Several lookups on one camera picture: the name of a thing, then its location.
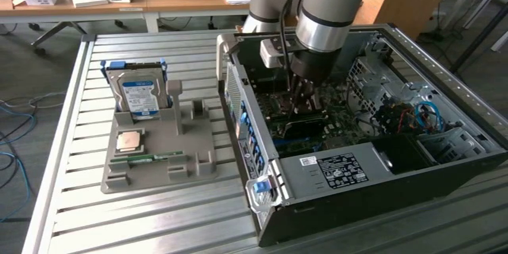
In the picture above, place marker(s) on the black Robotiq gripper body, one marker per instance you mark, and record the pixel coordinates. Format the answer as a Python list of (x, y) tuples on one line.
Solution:
[(315, 65)]

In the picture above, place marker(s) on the CPU socket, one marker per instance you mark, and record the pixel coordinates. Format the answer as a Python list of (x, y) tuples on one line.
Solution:
[(280, 103)]

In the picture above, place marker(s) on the green motherboard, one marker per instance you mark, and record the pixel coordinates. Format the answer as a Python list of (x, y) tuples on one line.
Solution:
[(346, 123)]

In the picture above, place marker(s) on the blue expansion slot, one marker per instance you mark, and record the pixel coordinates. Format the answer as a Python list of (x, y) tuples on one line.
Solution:
[(279, 140)]

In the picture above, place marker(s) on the grey power supply unit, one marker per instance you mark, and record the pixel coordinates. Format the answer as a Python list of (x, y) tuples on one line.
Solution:
[(302, 176)]

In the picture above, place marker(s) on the blue plastic case latch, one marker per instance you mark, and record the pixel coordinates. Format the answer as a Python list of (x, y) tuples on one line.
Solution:
[(262, 187)]

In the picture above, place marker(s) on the wooden cabinet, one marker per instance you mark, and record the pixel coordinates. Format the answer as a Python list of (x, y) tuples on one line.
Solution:
[(416, 4)]

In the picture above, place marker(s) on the grey plastic parts rack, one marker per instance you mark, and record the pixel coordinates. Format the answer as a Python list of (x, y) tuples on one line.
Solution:
[(159, 141)]

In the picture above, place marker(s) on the open black PC case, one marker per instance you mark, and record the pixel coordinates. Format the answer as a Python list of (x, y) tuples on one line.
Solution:
[(358, 206)]

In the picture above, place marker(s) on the silver disk bay cage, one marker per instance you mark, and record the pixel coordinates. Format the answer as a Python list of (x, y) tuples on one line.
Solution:
[(456, 144)]

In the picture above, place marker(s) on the hard disk with blue caddy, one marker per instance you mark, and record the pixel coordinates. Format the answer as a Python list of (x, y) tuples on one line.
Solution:
[(136, 93)]

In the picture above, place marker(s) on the copper-topped CPU chip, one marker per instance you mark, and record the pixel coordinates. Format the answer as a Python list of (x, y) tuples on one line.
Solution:
[(128, 142)]

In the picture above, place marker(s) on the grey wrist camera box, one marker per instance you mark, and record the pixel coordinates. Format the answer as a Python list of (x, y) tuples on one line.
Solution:
[(272, 54)]

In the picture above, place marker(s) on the black metal post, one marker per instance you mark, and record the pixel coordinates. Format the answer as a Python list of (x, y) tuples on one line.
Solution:
[(476, 40)]

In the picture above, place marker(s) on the grey wheeled leg frame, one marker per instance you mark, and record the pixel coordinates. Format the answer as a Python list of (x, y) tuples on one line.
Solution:
[(51, 32)]

